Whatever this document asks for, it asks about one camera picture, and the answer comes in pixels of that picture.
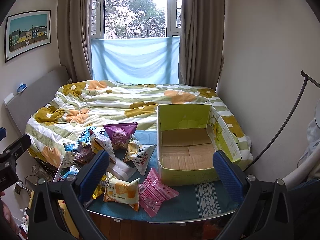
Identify dark brown snack bag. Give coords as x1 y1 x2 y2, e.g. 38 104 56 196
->
74 145 95 165

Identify orange cake snack packet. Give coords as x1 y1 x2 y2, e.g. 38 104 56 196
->
103 173 139 211

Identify pink snack packet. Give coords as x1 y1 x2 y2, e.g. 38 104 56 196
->
138 167 179 217

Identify gold foil snack packet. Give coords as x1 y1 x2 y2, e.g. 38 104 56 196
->
92 174 107 199

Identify blue white snack packet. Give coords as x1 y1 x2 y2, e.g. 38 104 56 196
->
63 140 82 153

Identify grey headboard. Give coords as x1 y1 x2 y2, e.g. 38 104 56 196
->
5 66 69 135

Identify clear plastic packet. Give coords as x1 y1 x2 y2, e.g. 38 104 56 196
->
107 158 137 181

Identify white striped snack bag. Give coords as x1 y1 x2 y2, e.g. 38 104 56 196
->
89 129 116 164

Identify floral striped duvet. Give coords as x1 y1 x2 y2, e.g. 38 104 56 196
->
25 80 253 168

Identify green cardboard box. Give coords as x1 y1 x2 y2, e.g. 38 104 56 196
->
157 103 242 186

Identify purple potato chip bag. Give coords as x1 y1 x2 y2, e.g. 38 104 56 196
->
103 122 138 150

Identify white red-text snack bag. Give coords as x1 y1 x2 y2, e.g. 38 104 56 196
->
123 135 156 176

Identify framed town picture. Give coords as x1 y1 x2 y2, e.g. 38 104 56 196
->
4 10 52 62

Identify left brown curtain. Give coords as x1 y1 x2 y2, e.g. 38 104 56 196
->
57 0 92 82

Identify light blue window cloth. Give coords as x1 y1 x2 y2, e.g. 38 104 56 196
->
91 37 180 85

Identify white wall switch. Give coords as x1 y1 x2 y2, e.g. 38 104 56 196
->
3 93 14 105

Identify white window frame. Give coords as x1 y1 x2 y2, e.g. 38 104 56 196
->
91 0 182 40

